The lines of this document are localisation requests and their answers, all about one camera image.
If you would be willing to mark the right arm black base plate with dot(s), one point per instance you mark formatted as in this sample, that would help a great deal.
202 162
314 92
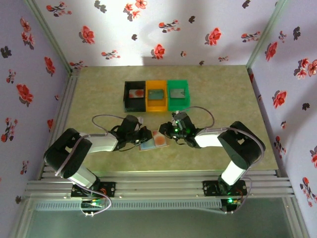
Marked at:
209 188

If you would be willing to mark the right controller board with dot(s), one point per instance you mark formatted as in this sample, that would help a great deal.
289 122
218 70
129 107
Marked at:
231 201

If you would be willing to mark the left controller board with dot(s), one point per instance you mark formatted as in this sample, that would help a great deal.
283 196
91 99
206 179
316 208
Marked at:
92 204

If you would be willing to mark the aluminium side rail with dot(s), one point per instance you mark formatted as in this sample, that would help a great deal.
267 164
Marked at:
65 99

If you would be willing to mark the pink card holder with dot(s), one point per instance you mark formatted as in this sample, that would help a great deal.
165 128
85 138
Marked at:
147 145

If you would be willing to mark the teal sample card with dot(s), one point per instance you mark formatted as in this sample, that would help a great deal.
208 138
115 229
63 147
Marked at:
156 94

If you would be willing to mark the red flower sample card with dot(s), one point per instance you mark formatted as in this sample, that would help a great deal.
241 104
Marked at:
136 93

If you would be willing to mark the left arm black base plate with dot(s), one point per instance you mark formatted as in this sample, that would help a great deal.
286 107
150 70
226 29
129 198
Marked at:
109 189

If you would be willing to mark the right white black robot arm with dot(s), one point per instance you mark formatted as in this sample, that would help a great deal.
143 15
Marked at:
242 146

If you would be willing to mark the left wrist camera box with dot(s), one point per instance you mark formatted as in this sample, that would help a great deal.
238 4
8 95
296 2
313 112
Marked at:
140 120

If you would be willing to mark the controller board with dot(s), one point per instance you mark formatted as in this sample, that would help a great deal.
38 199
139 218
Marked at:
92 204
231 201

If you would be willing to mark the grey sample card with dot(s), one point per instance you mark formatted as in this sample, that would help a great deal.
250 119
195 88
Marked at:
177 93

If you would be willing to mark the aluminium frame rail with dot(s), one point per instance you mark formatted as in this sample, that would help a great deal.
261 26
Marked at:
158 186

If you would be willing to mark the yellow plastic bin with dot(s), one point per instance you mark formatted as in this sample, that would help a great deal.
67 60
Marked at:
156 105

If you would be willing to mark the red flower credit card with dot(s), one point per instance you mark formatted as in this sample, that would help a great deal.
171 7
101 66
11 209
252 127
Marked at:
160 140

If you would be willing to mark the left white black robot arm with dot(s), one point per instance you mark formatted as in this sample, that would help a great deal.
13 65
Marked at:
67 153

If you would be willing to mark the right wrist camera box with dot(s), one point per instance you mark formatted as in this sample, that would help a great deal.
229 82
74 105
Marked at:
176 117

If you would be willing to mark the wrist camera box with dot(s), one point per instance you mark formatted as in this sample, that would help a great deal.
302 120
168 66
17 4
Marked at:
176 117
140 120

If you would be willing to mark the aluminium corner post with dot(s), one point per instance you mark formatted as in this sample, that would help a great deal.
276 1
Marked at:
267 32
47 32

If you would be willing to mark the black plastic bin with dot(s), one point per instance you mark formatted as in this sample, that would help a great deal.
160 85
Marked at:
134 105

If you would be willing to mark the green plastic bin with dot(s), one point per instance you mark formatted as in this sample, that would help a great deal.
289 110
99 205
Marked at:
178 104

